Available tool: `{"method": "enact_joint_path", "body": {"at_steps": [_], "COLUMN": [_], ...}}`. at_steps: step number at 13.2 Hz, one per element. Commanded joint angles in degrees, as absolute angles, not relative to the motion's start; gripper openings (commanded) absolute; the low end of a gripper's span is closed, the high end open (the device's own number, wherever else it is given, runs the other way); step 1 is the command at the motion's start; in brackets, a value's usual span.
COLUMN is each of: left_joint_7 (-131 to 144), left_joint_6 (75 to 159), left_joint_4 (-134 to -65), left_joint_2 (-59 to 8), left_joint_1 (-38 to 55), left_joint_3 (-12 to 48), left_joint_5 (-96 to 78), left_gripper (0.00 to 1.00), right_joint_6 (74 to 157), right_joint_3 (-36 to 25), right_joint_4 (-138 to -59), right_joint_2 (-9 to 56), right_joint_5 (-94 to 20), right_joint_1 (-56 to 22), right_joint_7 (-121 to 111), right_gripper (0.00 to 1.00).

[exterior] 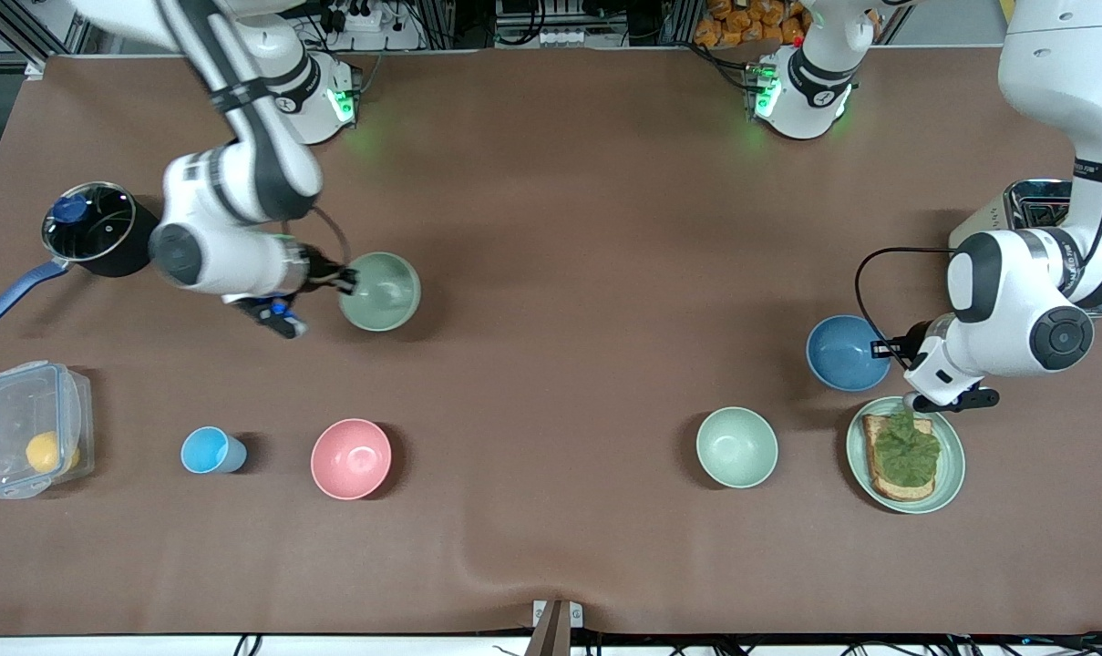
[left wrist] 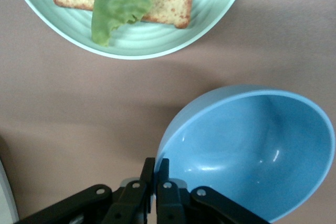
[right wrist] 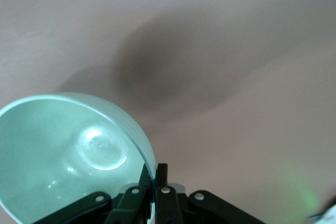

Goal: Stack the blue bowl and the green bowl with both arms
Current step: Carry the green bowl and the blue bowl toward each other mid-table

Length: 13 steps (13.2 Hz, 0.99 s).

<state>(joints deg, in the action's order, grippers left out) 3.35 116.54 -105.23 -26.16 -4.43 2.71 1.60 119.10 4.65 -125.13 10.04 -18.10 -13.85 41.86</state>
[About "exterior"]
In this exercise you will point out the toast slice with crust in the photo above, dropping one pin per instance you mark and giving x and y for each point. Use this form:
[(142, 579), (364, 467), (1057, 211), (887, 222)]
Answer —
[(883, 483)]

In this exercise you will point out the green lettuce leaf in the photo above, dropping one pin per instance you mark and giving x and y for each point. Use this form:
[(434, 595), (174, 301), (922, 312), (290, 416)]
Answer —
[(908, 453)]

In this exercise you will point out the pale green bowl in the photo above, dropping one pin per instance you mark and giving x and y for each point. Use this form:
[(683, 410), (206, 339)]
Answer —
[(736, 446), (382, 293)]

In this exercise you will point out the blue cup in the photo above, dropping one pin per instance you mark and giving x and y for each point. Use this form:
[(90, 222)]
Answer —
[(206, 450)]

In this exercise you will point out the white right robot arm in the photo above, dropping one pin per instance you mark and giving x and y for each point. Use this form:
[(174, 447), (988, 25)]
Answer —
[(241, 164)]

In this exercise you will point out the yellow lemon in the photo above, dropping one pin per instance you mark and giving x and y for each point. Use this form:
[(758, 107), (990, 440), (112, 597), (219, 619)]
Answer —
[(47, 452)]

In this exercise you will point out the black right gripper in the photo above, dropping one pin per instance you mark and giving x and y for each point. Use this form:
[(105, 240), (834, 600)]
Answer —
[(322, 274)]

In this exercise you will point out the pink bowl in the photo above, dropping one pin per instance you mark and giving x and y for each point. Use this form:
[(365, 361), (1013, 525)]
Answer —
[(351, 458)]

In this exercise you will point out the glass lid with blue knob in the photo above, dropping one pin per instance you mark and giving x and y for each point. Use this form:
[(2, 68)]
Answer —
[(88, 221)]

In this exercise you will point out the pale green plate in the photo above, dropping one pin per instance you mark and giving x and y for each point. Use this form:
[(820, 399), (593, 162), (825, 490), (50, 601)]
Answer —
[(950, 474)]

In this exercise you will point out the metal table edge bracket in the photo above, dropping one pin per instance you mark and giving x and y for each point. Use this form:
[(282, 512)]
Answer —
[(557, 620)]

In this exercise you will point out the white power strip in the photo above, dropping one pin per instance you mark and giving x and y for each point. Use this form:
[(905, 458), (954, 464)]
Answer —
[(368, 32)]

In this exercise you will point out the cream and chrome toaster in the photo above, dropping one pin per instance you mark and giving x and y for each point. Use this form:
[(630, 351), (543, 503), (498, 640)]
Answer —
[(1038, 199)]

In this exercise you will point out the clear plastic lidded container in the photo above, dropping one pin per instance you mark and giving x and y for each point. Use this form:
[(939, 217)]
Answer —
[(17, 424)]

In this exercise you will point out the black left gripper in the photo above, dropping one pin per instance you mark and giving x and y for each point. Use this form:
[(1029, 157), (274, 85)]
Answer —
[(914, 344)]

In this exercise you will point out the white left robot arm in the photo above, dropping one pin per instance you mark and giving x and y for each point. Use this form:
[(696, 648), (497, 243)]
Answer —
[(1043, 91)]

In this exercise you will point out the orange snack bags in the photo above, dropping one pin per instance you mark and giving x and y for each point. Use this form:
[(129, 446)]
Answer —
[(742, 23)]

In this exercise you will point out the blue bowl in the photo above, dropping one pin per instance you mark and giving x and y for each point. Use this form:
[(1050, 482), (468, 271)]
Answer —
[(844, 355)]

